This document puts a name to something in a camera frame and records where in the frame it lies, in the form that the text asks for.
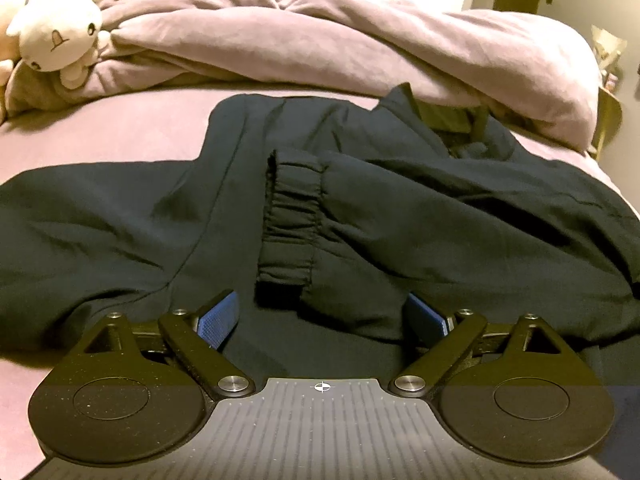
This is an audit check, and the dark navy zip jacket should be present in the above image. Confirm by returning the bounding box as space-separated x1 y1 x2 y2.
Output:
1 85 639 385

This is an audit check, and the pink bed sheet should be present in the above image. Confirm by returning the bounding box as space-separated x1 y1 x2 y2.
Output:
1 89 639 479

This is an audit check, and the pink crumpled duvet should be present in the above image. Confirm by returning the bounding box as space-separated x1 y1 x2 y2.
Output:
4 0 599 151

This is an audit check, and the yellow side table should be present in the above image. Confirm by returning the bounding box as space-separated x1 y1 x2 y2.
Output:
588 87 623 160

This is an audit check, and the paper bouquet on table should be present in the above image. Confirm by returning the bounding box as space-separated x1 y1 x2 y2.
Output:
591 25 628 84

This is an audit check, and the white plush toy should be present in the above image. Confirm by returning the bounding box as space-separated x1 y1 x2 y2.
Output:
6 0 111 90

